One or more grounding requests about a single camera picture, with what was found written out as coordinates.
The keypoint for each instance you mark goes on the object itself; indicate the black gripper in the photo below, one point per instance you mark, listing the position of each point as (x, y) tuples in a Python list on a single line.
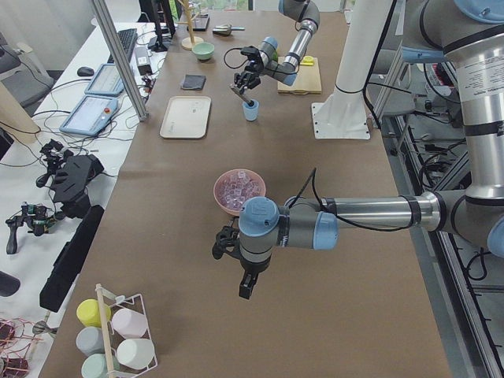
[(252, 77), (250, 268)]

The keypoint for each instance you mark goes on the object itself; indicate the light blue plastic cup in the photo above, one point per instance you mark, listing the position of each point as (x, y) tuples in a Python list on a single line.
[(251, 110)]

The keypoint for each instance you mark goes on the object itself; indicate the steel muddler with black tip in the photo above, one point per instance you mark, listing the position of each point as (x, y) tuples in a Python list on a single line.
[(240, 92)]

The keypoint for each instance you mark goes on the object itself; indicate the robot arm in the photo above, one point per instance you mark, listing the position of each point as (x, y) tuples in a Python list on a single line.
[(469, 35), (307, 14)]

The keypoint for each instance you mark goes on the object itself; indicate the steel ice scoop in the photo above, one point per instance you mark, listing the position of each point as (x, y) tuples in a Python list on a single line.
[(226, 29)]

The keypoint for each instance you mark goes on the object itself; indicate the wooden cup tree stand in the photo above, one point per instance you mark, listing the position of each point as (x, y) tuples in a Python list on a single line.
[(192, 40)]

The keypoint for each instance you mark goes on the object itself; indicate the pink bowl of ice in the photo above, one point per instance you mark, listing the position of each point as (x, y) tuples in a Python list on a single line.
[(236, 186)]

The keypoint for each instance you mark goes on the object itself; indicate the pink plastic cup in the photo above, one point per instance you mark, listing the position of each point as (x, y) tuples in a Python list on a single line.
[(129, 324)]

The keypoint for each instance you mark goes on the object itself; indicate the white plastic cup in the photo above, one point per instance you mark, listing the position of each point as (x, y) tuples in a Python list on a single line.
[(135, 353)]

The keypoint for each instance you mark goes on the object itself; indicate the yellow plastic cup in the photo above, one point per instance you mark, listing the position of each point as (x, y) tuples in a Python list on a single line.
[(87, 313)]

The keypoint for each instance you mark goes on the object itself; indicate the grey plastic cup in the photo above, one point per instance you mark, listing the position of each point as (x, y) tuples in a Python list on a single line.
[(89, 341)]

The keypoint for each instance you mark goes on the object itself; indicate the mint plastic cup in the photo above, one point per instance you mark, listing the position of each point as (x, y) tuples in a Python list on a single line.
[(94, 366)]

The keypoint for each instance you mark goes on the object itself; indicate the mint green bowl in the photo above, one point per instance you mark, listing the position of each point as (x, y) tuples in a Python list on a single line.
[(203, 51)]

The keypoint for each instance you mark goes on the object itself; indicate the grey folded cloth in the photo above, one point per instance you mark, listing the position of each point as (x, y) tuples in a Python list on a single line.
[(193, 82)]

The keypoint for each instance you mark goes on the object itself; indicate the bamboo cutting board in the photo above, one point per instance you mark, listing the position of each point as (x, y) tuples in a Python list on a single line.
[(307, 82)]

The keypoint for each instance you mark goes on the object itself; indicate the lemon slice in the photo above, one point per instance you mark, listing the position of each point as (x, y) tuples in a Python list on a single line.
[(307, 61)]

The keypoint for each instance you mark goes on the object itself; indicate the cream rabbit tray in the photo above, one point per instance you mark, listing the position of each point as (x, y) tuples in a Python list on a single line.
[(186, 117)]

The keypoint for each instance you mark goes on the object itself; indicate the black keyboard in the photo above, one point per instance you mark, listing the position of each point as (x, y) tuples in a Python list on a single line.
[(128, 39)]

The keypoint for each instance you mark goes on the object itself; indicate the blue teach pendant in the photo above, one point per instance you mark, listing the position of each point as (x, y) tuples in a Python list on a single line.
[(105, 82), (90, 116)]

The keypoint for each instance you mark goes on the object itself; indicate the black computer mouse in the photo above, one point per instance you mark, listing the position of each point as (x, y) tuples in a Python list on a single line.
[(85, 71)]

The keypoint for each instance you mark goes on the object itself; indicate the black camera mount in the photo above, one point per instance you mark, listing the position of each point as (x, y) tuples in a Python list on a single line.
[(227, 242)]

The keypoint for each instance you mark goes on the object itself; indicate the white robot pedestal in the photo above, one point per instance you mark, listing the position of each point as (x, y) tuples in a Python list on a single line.
[(343, 114)]

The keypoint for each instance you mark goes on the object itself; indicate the aluminium frame post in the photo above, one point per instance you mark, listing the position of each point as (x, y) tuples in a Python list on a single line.
[(105, 22)]

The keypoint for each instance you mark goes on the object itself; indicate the white wire cup rack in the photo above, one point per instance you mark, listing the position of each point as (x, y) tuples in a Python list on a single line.
[(114, 303)]

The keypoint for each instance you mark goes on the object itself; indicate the wooden rack handle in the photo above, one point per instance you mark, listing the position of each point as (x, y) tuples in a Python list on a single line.
[(111, 370)]

